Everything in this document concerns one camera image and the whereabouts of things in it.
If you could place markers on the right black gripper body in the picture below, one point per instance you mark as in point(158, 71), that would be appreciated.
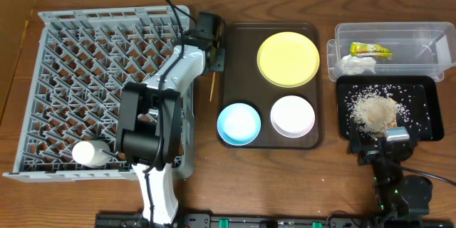
point(377, 149)

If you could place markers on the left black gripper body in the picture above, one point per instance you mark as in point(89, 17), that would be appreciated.
point(217, 59)

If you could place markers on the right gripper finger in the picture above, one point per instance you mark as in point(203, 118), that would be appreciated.
point(354, 144)
point(399, 120)

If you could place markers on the rice and food scraps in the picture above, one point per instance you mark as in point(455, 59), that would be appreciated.
point(373, 108)

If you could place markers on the wooden chopstick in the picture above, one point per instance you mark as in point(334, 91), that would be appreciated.
point(212, 86)

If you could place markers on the white round bowl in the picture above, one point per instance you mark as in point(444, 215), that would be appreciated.
point(292, 116)

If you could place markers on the white paper napkin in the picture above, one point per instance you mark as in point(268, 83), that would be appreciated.
point(351, 65)

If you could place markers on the green snack wrapper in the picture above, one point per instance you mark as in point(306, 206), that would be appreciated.
point(369, 50)

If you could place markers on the small white cup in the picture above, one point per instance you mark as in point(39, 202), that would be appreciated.
point(89, 153)

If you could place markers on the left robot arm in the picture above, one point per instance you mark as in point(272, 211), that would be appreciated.
point(149, 128)

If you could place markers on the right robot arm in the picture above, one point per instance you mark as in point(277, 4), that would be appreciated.
point(404, 199)

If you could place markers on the grey plastic dishwasher rack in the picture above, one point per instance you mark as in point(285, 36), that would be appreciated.
point(84, 59)

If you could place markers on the black rectangular tray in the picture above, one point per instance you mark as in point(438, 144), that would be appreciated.
point(430, 95)

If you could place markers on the dark brown serving tray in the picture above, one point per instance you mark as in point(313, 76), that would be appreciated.
point(242, 83)

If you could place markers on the clear plastic bin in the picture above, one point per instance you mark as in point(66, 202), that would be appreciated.
point(418, 48)

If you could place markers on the yellow round plate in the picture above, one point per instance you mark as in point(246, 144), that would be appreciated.
point(288, 59)

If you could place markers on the light blue bowl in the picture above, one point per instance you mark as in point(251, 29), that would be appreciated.
point(238, 124)

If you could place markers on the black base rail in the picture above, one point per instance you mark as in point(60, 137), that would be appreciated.
point(209, 221)

